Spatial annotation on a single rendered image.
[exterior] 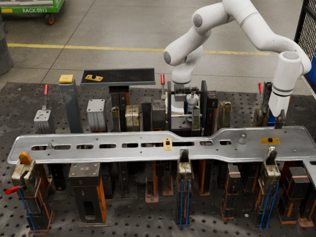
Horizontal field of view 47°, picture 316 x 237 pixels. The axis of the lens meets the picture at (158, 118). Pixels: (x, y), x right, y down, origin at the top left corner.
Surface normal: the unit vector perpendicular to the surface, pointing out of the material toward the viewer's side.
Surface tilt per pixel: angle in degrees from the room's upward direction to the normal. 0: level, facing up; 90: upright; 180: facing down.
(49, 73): 0
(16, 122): 0
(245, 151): 0
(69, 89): 90
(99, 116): 90
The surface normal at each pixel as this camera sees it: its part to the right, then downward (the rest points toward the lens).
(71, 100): 0.03, 0.62
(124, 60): -0.01, -0.79
